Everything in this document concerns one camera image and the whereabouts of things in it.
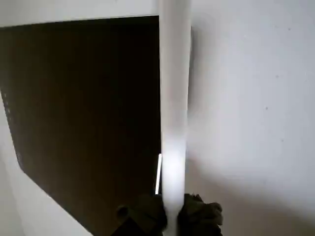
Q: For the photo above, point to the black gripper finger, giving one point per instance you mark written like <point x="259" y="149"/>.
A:
<point x="142" y="216"/>
<point x="199" y="216"/>

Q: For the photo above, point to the white apple pencil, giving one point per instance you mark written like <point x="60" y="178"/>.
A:
<point x="174" y="98"/>

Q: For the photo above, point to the black screen silver ipad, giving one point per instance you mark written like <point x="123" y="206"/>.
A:
<point x="73" y="98"/>

